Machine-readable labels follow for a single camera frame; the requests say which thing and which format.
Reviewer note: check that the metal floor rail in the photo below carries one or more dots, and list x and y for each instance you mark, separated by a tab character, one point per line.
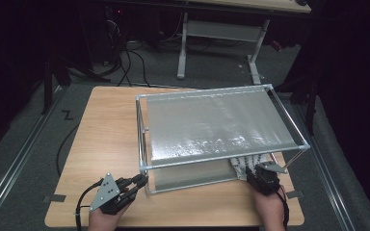
13	170
326	179

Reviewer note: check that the black metal stand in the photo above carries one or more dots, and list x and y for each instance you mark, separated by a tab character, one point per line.
47	89
310	112

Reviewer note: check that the desk with white legs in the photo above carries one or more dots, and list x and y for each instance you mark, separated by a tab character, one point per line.
224	31

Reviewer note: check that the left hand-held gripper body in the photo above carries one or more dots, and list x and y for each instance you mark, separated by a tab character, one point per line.
107	192

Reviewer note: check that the grey two-tier metal rack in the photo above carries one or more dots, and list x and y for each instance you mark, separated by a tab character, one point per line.
218	125

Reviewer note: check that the small red object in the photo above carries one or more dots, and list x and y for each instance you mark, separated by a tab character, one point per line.
276	45

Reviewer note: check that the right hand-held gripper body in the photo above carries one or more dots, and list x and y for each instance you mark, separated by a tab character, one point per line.
266	181

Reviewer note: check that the grey tape piece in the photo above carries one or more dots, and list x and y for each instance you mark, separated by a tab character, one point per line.
295	194
54	198

